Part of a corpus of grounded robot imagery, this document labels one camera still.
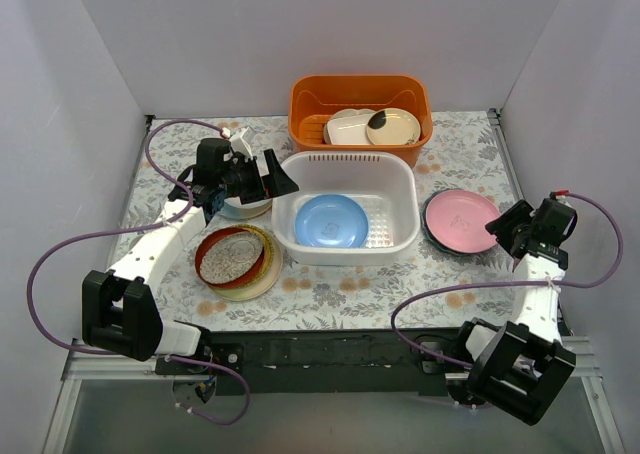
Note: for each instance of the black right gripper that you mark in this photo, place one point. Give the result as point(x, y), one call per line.
point(516, 232)

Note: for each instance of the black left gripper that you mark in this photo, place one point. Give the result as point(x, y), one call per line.
point(265, 185)

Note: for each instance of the pink bear plate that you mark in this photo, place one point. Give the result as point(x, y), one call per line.
point(460, 221)

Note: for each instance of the blue bear plate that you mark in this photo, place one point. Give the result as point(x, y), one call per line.
point(331, 221)

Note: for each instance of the white plastic bin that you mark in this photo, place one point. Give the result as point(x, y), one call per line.
point(380, 183)

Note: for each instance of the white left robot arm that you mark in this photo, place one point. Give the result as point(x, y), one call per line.
point(119, 313)

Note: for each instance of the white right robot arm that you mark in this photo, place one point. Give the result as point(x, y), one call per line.
point(521, 366)

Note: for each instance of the orange plastic bin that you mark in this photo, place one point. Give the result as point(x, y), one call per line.
point(315, 99)

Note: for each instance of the white round plate in bin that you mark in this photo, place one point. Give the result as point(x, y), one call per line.
point(345, 113)

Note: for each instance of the white deep plate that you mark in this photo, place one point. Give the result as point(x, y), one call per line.
point(235, 202)

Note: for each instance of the gold rimmed plate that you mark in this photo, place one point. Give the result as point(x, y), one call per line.
point(263, 264)

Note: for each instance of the floral table mat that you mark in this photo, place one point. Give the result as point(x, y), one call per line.
point(422, 288)

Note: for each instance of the speckled round plate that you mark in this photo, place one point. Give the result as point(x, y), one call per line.
point(231, 257)

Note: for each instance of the teal scalloped plate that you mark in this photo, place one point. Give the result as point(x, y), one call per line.
point(430, 244)

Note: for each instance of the red round plate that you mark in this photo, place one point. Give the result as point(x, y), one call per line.
point(203, 247)

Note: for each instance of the white rectangular dish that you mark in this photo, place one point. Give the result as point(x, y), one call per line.
point(350, 130)

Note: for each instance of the cream large plate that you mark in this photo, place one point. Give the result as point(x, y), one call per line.
point(261, 287)

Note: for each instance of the cream plate black spot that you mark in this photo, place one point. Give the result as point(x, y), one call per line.
point(393, 126)

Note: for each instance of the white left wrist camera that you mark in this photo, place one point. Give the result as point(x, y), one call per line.
point(241, 141)

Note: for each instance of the aluminium frame rail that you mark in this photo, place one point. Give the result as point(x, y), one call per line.
point(109, 404)

